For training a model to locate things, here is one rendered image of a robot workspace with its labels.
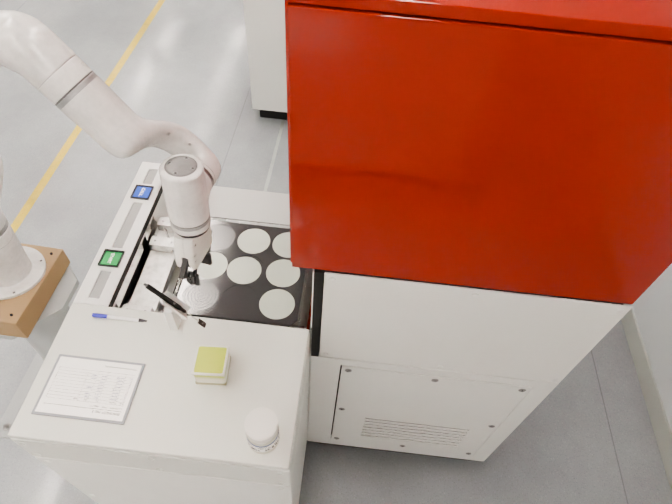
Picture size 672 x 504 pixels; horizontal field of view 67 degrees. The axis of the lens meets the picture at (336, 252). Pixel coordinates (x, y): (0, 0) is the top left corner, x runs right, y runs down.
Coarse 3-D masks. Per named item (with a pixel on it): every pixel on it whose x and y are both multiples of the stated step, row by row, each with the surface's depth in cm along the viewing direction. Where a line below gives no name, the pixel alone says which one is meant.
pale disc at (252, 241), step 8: (248, 232) 158; (256, 232) 158; (264, 232) 159; (240, 240) 156; (248, 240) 156; (256, 240) 156; (264, 240) 157; (240, 248) 154; (248, 248) 154; (256, 248) 155; (264, 248) 155
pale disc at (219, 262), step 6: (210, 252) 153; (216, 252) 153; (216, 258) 151; (222, 258) 152; (204, 264) 150; (216, 264) 150; (222, 264) 150; (198, 270) 148; (204, 270) 148; (210, 270) 149; (216, 270) 149; (222, 270) 149; (204, 276) 147; (210, 276) 147; (216, 276) 147
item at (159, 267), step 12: (156, 252) 154; (168, 252) 154; (156, 264) 151; (168, 264) 152; (144, 276) 148; (156, 276) 149; (168, 276) 149; (144, 288) 146; (156, 288) 146; (132, 300) 143; (144, 300) 143; (156, 300) 144
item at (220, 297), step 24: (216, 240) 156; (264, 264) 151; (192, 288) 144; (216, 288) 145; (240, 288) 145; (264, 288) 146; (288, 288) 146; (192, 312) 140; (216, 312) 140; (240, 312) 141
